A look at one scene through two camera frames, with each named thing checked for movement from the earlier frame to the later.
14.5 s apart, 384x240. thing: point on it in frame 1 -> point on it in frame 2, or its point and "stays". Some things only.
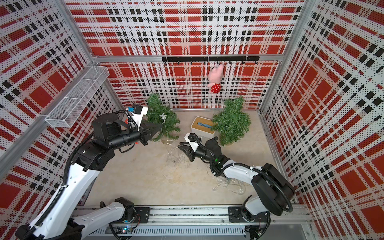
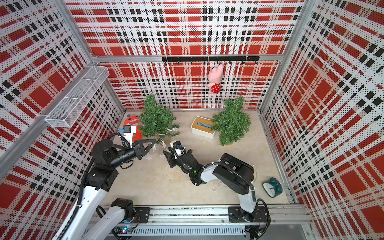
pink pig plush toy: [214, 78] stays
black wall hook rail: [217, 59] stays
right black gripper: [190, 153] -> [171, 160]
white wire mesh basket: [68, 110] stays
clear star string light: [174, 154] -> [159, 148]
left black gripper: [146, 134] -> [138, 147]
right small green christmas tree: [231, 123] stays
